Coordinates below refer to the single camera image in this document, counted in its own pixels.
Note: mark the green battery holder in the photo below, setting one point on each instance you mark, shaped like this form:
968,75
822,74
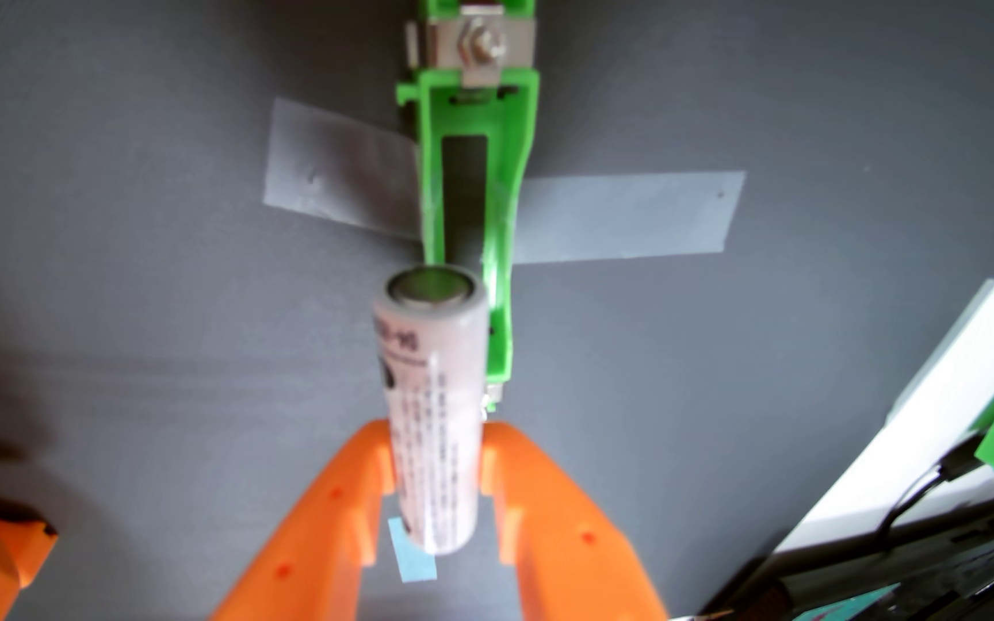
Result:
510,147

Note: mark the dark grey table mat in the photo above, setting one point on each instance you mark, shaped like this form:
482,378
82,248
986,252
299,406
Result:
117,302

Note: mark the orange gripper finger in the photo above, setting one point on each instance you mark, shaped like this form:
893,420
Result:
557,535
324,535

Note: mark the white cylindrical battery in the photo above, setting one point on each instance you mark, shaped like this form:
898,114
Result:
432,414

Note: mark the blue tape piece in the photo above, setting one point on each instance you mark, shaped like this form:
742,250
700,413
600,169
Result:
411,562

